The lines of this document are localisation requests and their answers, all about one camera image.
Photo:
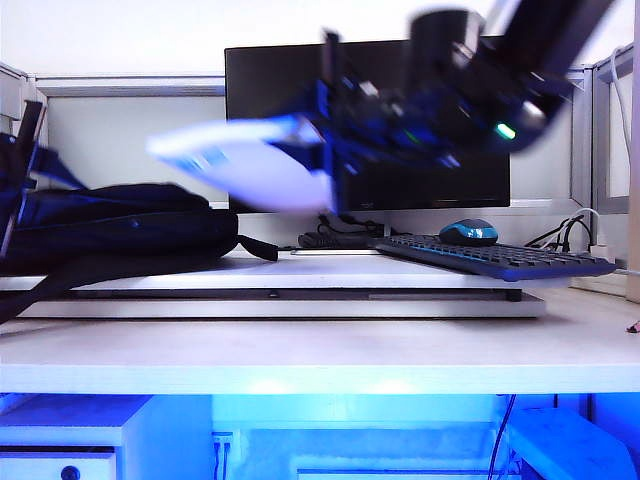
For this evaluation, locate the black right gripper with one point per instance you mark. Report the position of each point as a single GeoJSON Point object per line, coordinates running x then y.
{"type": "Point", "coordinates": [390, 125]}

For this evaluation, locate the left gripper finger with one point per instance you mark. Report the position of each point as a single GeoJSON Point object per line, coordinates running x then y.
{"type": "Point", "coordinates": [31, 125]}

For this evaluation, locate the white paperback book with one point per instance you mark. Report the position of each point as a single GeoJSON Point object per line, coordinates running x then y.
{"type": "Point", "coordinates": [250, 165]}

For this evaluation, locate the dark blue backpack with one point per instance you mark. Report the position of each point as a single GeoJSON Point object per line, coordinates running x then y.
{"type": "Point", "coordinates": [115, 225]}

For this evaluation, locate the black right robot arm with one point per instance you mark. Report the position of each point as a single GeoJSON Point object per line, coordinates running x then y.
{"type": "Point", "coordinates": [540, 55]}

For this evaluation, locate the white desk riser board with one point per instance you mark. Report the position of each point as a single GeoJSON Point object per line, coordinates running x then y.
{"type": "Point", "coordinates": [300, 310]}

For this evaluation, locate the white box under desk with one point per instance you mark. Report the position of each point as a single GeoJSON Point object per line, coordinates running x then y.
{"type": "Point", "coordinates": [565, 445]}

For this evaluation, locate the black monitor stand base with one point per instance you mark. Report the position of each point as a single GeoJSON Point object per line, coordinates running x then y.
{"type": "Point", "coordinates": [325, 240]}

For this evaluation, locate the black computer monitor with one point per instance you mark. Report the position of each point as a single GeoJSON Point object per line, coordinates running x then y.
{"type": "Point", "coordinates": [450, 185]}

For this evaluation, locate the blue and black mouse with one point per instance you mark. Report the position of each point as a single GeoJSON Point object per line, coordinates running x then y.
{"type": "Point", "coordinates": [469, 232]}

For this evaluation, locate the black and blue keyboard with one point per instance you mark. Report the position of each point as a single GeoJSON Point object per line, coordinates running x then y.
{"type": "Point", "coordinates": [505, 257]}

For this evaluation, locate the white drawer cabinet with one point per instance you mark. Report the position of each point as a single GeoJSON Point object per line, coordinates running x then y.
{"type": "Point", "coordinates": [60, 435]}

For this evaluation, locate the white power adapter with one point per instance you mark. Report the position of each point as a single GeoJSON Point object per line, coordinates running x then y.
{"type": "Point", "coordinates": [601, 250]}

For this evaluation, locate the grey partition frame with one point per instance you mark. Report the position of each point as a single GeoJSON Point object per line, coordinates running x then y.
{"type": "Point", "coordinates": [130, 86]}

